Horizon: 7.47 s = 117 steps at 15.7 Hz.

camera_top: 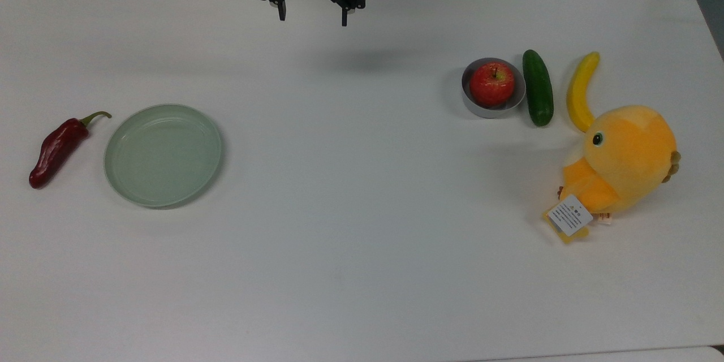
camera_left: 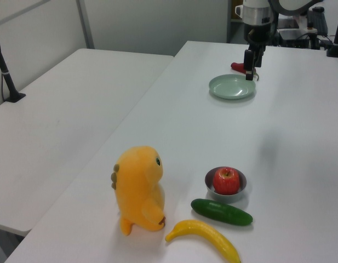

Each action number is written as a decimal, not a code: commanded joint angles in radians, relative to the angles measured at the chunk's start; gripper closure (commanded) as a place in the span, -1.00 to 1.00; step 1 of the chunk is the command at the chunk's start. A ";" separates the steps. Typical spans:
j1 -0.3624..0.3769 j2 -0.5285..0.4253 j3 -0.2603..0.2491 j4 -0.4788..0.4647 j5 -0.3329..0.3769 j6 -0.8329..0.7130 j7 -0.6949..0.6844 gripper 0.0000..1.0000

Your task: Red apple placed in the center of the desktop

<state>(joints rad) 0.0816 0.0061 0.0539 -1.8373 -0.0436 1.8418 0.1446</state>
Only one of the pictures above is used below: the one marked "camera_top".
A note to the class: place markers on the red apple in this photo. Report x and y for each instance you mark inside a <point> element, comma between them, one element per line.
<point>492,85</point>

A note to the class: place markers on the grey round bowl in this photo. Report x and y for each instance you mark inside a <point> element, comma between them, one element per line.
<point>474,104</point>

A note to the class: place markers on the pale green round plate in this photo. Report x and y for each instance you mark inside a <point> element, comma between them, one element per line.
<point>163,155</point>

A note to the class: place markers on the green cucumber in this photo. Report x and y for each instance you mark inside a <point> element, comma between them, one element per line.
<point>538,87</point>

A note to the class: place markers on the yellow banana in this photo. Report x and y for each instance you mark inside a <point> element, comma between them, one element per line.
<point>578,96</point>

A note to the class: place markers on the red chili pepper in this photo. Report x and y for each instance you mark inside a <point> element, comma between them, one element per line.
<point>56,150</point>

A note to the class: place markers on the white paper tag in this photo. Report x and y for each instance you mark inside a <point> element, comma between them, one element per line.
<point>570,215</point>

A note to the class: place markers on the yellow plush dinosaur toy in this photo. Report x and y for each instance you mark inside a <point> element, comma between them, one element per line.
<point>628,158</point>

